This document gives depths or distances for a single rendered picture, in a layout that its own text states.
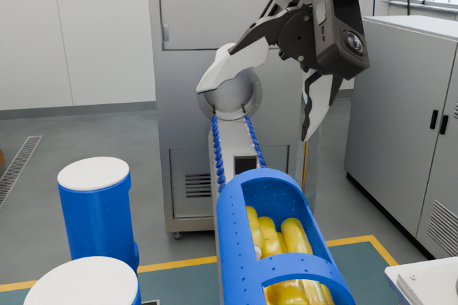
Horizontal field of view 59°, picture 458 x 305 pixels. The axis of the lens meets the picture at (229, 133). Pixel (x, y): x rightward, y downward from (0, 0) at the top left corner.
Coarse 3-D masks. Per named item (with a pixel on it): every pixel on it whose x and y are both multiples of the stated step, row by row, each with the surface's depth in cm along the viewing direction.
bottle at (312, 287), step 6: (306, 282) 92; (312, 282) 92; (318, 282) 93; (306, 288) 90; (312, 288) 90; (318, 288) 90; (312, 294) 88; (318, 294) 88; (312, 300) 86; (318, 300) 86; (324, 300) 87
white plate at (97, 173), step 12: (72, 168) 166; (84, 168) 166; (96, 168) 166; (108, 168) 166; (120, 168) 166; (60, 180) 157; (72, 180) 157; (84, 180) 157; (96, 180) 157; (108, 180) 157; (120, 180) 158
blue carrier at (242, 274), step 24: (264, 168) 123; (240, 192) 115; (264, 192) 127; (288, 192) 127; (240, 216) 105; (288, 216) 131; (312, 216) 118; (240, 240) 97; (312, 240) 117; (240, 264) 90; (264, 264) 85; (288, 264) 84; (312, 264) 84; (240, 288) 85; (336, 288) 83
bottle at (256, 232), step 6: (252, 210) 120; (252, 216) 117; (252, 222) 114; (258, 222) 117; (252, 228) 111; (258, 228) 113; (252, 234) 109; (258, 234) 110; (258, 240) 108; (258, 246) 107
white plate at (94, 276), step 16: (48, 272) 109; (64, 272) 109; (80, 272) 109; (96, 272) 109; (112, 272) 109; (128, 272) 109; (32, 288) 104; (48, 288) 104; (64, 288) 104; (80, 288) 104; (96, 288) 104; (112, 288) 104; (128, 288) 104; (32, 304) 99; (48, 304) 99; (64, 304) 99; (80, 304) 99; (96, 304) 99; (112, 304) 99; (128, 304) 99
